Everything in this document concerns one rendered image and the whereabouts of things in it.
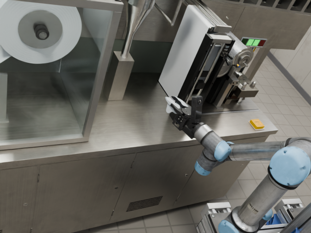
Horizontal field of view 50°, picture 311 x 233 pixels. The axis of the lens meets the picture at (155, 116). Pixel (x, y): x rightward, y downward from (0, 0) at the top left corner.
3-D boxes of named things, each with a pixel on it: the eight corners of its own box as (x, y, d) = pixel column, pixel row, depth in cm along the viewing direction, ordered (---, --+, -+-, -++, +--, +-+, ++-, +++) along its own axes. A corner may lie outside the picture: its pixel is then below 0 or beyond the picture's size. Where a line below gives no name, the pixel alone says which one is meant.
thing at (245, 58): (251, 53, 194) (249, 63, 200) (249, 52, 195) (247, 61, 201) (239, 58, 193) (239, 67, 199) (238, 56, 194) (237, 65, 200)
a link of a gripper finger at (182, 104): (166, 104, 151) (177, 117, 146) (172, 94, 148) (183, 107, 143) (171, 104, 153) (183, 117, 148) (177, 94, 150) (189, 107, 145)
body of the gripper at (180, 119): (170, 122, 144) (189, 140, 138) (178, 107, 139) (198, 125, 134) (181, 119, 149) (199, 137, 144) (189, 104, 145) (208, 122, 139)
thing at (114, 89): (104, 103, 182) (131, 7, 147) (97, 88, 191) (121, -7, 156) (127, 102, 189) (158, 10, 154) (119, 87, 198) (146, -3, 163)
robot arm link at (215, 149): (215, 166, 132) (224, 152, 126) (196, 147, 137) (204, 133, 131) (227, 160, 137) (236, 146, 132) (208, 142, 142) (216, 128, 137)
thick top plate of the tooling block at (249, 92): (237, 97, 218) (241, 90, 214) (207, 62, 242) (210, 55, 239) (254, 97, 226) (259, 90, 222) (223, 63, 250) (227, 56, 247)
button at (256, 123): (255, 129, 209) (257, 126, 208) (249, 121, 213) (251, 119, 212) (263, 128, 213) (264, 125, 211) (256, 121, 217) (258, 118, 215)
